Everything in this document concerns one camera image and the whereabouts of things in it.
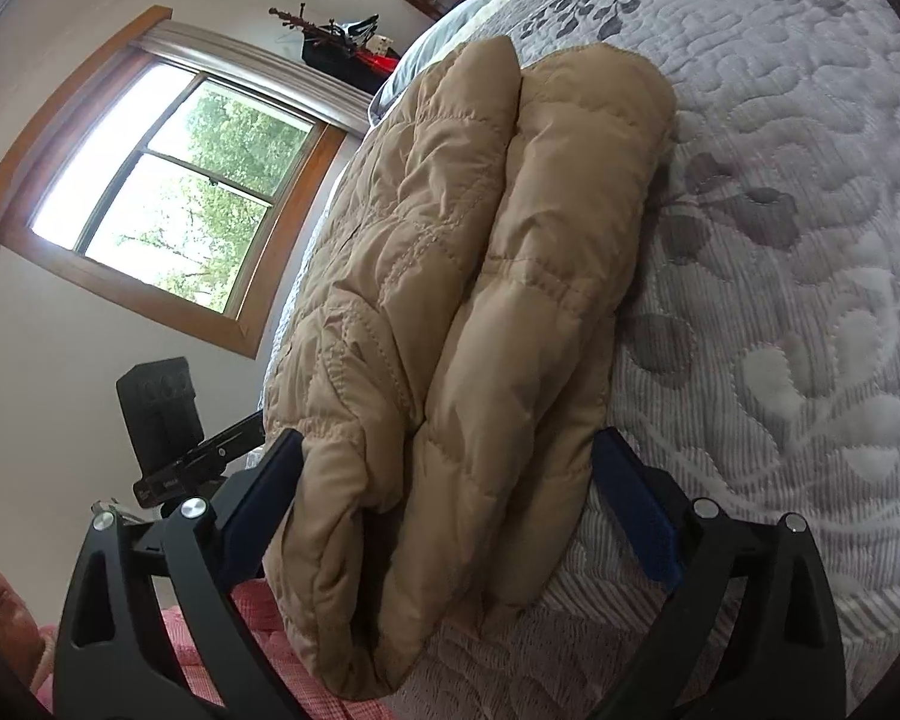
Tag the person's pink checked garment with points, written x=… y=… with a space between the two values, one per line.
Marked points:
x=270 y=645

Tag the red bag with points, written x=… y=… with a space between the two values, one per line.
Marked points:
x=379 y=62

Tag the coat rack with dark clothes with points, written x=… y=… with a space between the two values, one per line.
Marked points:
x=330 y=60

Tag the beige quilted jacket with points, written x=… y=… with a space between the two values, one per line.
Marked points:
x=457 y=315

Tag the wooden framed window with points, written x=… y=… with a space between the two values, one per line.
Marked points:
x=157 y=187

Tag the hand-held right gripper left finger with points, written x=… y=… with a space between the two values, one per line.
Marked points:
x=259 y=510

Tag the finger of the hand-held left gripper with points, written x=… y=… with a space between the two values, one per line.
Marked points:
x=232 y=439

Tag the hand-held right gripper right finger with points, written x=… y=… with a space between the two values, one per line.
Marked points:
x=645 y=510

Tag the grey leaf-print quilted bedspread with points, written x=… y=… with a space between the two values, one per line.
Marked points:
x=795 y=315

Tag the grey pillow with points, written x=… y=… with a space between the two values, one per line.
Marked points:
x=420 y=52

